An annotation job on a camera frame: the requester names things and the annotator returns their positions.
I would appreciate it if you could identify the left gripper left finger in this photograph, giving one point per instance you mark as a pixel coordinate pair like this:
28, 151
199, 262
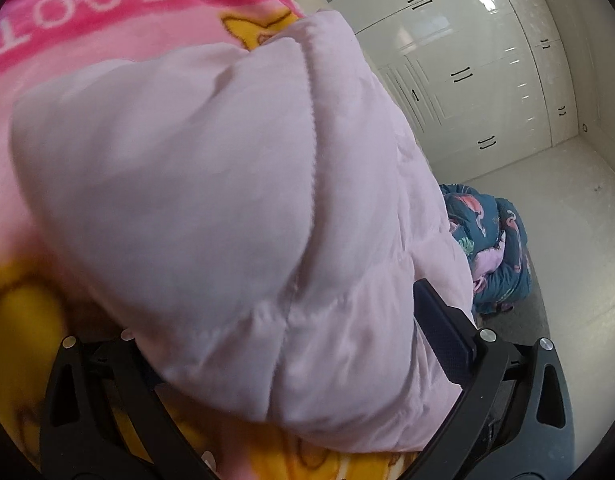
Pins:
103, 419

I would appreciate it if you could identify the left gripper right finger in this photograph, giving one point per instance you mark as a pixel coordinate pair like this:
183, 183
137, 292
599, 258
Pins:
513, 418

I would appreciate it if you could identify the pink quilted jacket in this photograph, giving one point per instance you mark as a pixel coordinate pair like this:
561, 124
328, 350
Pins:
257, 220

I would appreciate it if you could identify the pink cartoon bear blanket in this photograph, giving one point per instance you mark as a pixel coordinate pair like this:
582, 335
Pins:
39, 303

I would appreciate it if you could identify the blue flamingo duvet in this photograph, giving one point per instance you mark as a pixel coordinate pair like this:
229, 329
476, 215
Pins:
494, 240

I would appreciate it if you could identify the white glossy wardrobe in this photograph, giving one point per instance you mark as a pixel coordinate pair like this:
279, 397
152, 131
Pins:
483, 83

